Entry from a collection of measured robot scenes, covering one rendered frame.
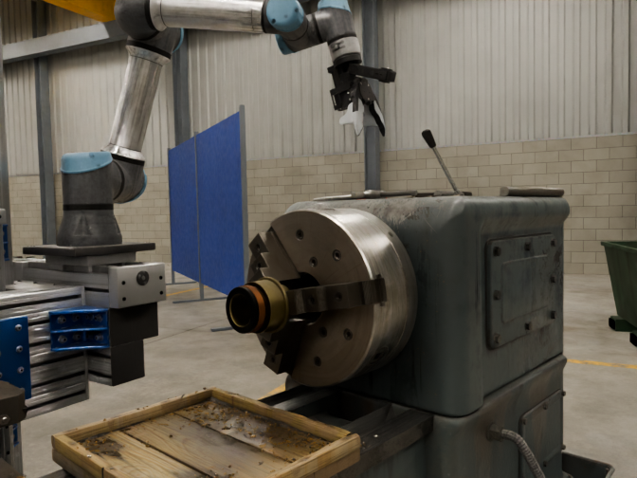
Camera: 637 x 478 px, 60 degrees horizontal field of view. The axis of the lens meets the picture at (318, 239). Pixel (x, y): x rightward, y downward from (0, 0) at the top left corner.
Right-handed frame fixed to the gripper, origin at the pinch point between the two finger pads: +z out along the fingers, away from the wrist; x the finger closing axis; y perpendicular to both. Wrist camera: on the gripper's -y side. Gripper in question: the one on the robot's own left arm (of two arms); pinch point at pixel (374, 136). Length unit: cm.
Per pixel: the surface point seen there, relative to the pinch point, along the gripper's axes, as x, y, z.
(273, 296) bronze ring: 57, -2, 28
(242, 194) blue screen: -333, 310, -39
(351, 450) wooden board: 61, -11, 51
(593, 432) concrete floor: -188, 2, 162
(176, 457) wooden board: 74, 10, 46
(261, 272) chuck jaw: 53, 3, 24
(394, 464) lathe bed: 46, -9, 60
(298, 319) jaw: 48, 1, 33
